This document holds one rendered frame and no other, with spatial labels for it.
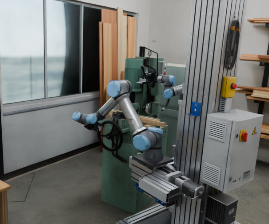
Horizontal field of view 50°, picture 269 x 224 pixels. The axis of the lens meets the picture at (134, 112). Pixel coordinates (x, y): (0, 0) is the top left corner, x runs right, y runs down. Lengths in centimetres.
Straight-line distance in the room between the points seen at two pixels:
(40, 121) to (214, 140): 246
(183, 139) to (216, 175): 36
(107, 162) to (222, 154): 143
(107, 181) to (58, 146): 124
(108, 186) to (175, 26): 311
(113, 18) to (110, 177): 246
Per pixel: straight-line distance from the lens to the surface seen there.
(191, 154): 210
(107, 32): 434
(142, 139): 196
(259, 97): 422
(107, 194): 315
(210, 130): 191
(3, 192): 251
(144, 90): 290
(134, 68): 274
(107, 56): 433
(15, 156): 374
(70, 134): 421
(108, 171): 303
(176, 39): 516
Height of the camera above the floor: 164
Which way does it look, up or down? 13 degrees down
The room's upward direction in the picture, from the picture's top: 3 degrees clockwise
